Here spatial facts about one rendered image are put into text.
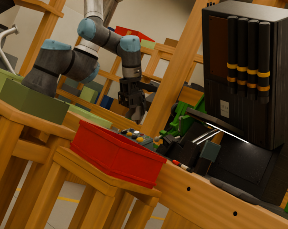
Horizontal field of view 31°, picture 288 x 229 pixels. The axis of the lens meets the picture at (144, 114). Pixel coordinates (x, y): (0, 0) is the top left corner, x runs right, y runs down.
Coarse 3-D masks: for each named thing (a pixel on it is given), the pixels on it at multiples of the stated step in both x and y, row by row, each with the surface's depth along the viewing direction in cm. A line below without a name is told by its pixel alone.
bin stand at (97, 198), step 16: (64, 160) 188; (80, 160) 182; (48, 176) 192; (64, 176) 192; (80, 176) 180; (96, 176) 174; (48, 192) 190; (96, 192) 173; (112, 192) 171; (128, 192) 193; (144, 192) 181; (160, 192) 187; (48, 208) 192; (80, 208) 205; (96, 208) 171; (144, 208) 184; (32, 224) 190; (80, 224) 205; (96, 224) 171; (128, 224) 186; (144, 224) 187
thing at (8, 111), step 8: (0, 104) 204; (8, 104) 212; (0, 112) 202; (8, 112) 198; (16, 112) 197; (24, 112) 206; (16, 120) 198; (24, 120) 200; (32, 120) 202; (40, 120) 205; (40, 128) 206; (48, 128) 208; (56, 128) 210; (64, 128) 213; (64, 136) 214; (72, 136) 216
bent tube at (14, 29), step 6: (6, 30) 278; (12, 30) 279; (18, 30) 281; (0, 36) 275; (0, 42) 275; (0, 48) 275; (0, 54) 274; (6, 60) 276; (6, 66) 276; (12, 72) 277
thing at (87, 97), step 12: (144, 36) 851; (144, 48) 812; (120, 60) 854; (168, 60) 839; (192, 72) 806; (60, 84) 930; (108, 84) 851; (156, 84) 786; (72, 96) 893; (84, 96) 884; (96, 96) 879; (108, 96) 844; (108, 108) 847; (120, 108) 827
